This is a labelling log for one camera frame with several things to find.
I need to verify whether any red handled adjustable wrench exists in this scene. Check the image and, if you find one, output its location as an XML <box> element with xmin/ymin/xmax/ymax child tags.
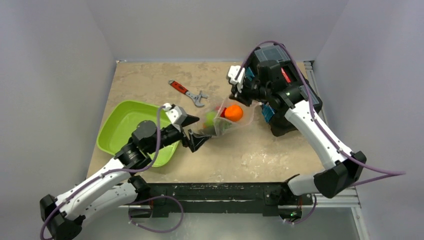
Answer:
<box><xmin>168</xmin><ymin>79</ymin><xmax>208</xmax><ymax>108</ymax></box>

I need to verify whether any black mounting base rail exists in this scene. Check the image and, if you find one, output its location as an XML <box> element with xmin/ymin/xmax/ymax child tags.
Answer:
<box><xmin>131</xmin><ymin>182</ymin><xmax>314</xmax><ymax>220</ymax></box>

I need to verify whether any green plastic tray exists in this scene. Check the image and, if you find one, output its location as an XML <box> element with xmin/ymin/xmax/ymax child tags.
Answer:
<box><xmin>96</xmin><ymin>100</ymin><xmax>179</xmax><ymax>168</ymax></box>

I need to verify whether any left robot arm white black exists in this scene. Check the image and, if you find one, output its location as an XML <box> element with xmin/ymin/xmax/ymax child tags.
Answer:
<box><xmin>39</xmin><ymin>112</ymin><xmax>211</xmax><ymax>240</ymax></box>

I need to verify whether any black plastic toolbox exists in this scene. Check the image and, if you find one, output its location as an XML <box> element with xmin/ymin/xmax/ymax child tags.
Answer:
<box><xmin>244</xmin><ymin>43</ymin><xmax>323</xmax><ymax>137</ymax></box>

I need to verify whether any purple cable at base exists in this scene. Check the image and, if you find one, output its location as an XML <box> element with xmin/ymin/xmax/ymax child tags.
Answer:
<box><xmin>127</xmin><ymin>195</ymin><xmax>184</xmax><ymax>234</ymax></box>

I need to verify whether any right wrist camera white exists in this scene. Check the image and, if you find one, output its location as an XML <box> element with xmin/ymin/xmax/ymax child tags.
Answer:
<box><xmin>226</xmin><ymin>65</ymin><xmax>245</xmax><ymax>86</ymax></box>

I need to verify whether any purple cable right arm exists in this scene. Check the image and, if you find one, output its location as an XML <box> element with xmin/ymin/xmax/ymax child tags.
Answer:
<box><xmin>240</xmin><ymin>40</ymin><xmax>407</xmax><ymax>186</ymax></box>

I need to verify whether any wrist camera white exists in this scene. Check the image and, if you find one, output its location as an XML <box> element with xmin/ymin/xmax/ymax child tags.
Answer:
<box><xmin>226</xmin><ymin>65</ymin><xmax>245</xmax><ymax>86</ymax></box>
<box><xmin>162</xmin><ymin>103</ymin><xmax>187</xmax><ymax>127</ymax></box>

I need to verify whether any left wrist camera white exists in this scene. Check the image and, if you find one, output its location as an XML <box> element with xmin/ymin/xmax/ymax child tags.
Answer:
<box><xmin>162</xmin><ymin>103</ymin><xmax>187</xmax><ymax>127</ymax></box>

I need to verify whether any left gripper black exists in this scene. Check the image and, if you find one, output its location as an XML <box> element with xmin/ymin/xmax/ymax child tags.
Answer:
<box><xmin>146</xmin><ymin>114</ymin><xmax>210</xmax><ymax>154</ymax></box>

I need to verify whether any orange fake tangerine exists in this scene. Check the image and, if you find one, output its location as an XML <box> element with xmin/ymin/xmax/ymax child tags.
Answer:
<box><xmin>224</xmin><ymin>104</ymin><xmax>244</xmax><ymax>122</ymax></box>

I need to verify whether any clear zip top bag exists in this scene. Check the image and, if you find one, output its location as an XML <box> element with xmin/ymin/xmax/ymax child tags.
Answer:
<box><xmin>196</xmin><ymin>98</ymin><xmax>261</xmax><ymax>138</ymax></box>

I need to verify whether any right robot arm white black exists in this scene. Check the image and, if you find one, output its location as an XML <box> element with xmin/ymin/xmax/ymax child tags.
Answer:
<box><xmin>226</xmin><ymin>60</ymin><xmax>367</xmax><ymax>204</ymax></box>

